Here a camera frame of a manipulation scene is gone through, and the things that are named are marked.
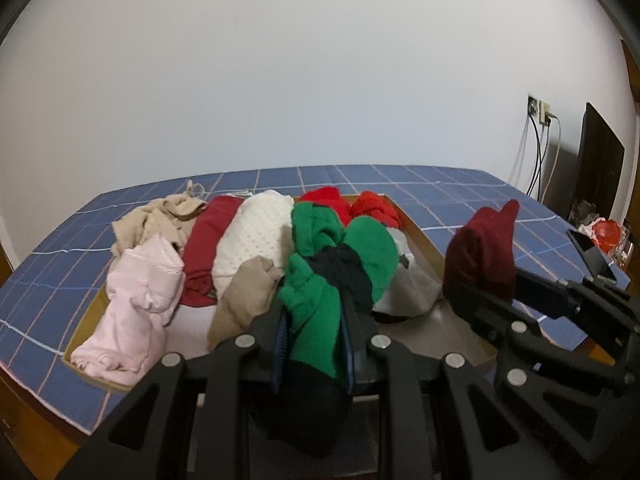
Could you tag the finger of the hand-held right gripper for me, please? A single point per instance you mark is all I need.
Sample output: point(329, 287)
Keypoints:
point(480, 305)
point(540, 292)

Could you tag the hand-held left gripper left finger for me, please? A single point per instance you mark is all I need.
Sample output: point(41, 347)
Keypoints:
point(281, 345)

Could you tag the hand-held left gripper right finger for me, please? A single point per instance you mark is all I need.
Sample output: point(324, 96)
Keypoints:
point(350, 360)

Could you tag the green and black underwear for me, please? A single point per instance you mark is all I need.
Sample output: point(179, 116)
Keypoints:
point(320, 320)

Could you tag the maroon underwear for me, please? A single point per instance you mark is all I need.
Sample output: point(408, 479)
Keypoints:
point(480, 250)

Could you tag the shallow cardboard tray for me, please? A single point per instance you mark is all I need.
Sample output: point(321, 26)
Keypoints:
point(430, 340)

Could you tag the tan underwear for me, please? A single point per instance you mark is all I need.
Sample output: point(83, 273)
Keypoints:
point(245, 295)

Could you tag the off-white underwear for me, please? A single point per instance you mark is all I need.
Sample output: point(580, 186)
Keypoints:
point(410, 285)

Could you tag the white dotted underwear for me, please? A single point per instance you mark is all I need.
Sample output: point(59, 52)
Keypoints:
point(250, 240)

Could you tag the dark red underwear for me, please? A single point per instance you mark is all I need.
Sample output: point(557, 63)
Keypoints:
point(207, 240)

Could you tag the bright red underwear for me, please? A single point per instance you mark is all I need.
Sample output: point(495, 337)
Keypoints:
point(327, 200)
point(375, 207)

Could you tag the pale pink underwear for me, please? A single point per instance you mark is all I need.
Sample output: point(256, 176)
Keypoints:
point(140, 300)

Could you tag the beige underwear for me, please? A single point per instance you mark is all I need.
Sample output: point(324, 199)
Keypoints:
point(150, 220)

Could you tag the black phone stand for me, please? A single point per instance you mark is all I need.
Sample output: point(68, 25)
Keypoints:
point(592, 257)

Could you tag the red shiny object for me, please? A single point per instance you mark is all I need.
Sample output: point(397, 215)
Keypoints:
point(606, 234)

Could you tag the black monitor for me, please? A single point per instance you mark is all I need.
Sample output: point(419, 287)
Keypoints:
point(600, 160)

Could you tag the wooden cabinet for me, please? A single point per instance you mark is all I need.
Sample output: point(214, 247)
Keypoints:
point(633, 135)

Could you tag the blue plaid cloth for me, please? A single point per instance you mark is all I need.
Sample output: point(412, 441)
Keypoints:
point(75, 240)

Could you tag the wall socket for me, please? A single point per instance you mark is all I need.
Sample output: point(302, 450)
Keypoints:
point(533, 105)

